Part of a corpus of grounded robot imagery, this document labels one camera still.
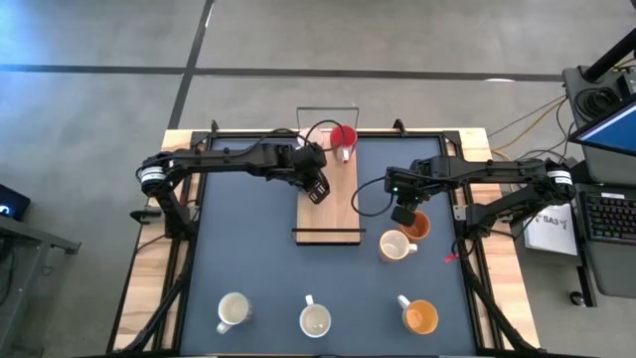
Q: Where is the black table edge clamp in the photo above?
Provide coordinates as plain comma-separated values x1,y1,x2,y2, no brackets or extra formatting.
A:
129,208,163,225

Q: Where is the blue-grey table mat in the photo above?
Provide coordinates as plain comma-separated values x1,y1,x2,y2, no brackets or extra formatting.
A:
179,136,479,357

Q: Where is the laptop with blue screen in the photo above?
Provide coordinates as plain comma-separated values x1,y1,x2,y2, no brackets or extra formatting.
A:
567,96,636,185

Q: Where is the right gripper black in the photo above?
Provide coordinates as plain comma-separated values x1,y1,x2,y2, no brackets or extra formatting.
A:
385,161,438,228

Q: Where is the red-white patterned mug yellow rim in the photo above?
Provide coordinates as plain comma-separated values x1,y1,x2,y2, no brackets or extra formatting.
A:
379,229,419,264

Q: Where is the white paper sign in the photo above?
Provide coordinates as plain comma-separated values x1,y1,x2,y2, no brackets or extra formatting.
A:
524,201,577,258

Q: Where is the black device blue light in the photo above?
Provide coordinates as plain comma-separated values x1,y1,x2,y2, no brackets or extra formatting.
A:
0,183,32,223

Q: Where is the black camera stand pole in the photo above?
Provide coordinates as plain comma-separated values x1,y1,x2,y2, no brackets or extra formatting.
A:
581,29,636,84

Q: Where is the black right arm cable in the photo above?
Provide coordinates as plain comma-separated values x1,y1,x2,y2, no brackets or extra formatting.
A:
350,176,398,219

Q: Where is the yellow-orange mug white handle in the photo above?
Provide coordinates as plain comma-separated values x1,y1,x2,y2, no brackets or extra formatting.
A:
397,293,440,336

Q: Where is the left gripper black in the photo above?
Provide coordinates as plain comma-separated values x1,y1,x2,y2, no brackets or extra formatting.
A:
287,143,332,205

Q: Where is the red mug white handle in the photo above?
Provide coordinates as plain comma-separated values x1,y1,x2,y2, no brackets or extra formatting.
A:
329,124,359,164

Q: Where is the plain white mug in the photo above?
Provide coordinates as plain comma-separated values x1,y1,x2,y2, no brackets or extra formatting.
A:
298,293,333,340

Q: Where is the yellow floor cable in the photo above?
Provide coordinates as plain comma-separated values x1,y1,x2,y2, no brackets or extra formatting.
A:
490,97,568,153

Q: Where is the black diagonal stand bar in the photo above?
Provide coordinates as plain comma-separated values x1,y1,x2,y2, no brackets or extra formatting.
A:
568,159,593,183

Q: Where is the grey laptop backlit keyboard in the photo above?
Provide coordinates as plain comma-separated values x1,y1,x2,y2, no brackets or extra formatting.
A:
575,182,636,299

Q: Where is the coiled black cable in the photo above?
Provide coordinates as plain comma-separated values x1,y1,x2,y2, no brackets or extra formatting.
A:
575,85,622,119

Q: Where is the cream mug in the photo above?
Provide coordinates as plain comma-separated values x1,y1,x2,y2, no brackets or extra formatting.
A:
216,291,253,336

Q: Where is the grey side desk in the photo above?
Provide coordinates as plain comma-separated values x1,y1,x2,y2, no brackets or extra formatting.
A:
0,213,81,358

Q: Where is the grey equipment cart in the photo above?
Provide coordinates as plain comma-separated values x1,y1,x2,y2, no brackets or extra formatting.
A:
562,64,636,131

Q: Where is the black stand leg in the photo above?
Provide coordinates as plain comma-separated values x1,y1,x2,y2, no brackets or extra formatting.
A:
575,263,597,308

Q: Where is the orange-brown mug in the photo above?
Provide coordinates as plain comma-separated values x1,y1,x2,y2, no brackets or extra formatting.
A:
397,209,432,245

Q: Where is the wooden shelf rack black frame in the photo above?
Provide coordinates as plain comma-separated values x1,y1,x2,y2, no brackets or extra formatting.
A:
290,105,368,247

